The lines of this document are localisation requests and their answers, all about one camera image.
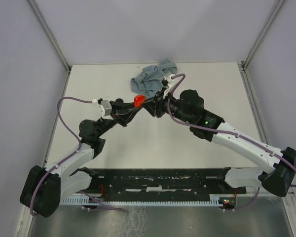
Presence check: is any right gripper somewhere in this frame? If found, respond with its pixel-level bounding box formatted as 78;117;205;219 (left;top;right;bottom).
140;86;193;125

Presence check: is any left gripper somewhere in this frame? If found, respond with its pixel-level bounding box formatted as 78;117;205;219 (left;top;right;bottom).
96;100;142;138

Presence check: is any orange round charging case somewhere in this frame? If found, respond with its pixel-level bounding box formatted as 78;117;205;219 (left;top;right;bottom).
134;95;146;108

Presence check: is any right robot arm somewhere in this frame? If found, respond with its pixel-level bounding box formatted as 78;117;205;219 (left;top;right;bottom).
142;89;296;197

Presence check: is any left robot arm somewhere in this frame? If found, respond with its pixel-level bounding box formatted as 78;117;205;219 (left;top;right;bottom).
20;96;142;217

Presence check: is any crumpled blue denim cloth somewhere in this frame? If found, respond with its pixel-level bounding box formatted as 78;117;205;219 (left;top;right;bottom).
130;59;178;98

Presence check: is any small green circuit board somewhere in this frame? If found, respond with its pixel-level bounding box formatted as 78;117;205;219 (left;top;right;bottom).
222;197;236;209

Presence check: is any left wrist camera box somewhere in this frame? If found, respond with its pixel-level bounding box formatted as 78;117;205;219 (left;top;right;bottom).
99;100;113;120

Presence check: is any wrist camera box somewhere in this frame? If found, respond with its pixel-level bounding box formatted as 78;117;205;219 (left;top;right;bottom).
99;100;113;120
163;74;180;99

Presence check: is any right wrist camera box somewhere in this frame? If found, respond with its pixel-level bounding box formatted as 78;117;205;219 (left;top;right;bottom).
163;74;180;99

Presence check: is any white slotted cable duct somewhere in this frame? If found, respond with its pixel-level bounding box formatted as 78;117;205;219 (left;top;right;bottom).
63;194;235;206

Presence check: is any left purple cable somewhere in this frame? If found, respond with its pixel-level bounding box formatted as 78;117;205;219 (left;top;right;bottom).
29;96;126;217

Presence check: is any purple cable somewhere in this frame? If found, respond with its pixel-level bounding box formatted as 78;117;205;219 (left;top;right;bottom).
166;73;296;213
29;96;126;217

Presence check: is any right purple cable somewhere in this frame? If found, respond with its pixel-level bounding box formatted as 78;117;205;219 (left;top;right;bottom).
166;73;296;213

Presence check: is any aluminium frame post left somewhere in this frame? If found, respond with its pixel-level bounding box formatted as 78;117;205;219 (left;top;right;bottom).
26;0;71;73

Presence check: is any aluminium frame post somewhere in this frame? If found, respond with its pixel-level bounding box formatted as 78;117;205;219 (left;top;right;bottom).
26;0;71;73
241;0;287;71

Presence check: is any aluminium frame post right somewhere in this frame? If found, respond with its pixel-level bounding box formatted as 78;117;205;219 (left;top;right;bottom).
241;0;287;71

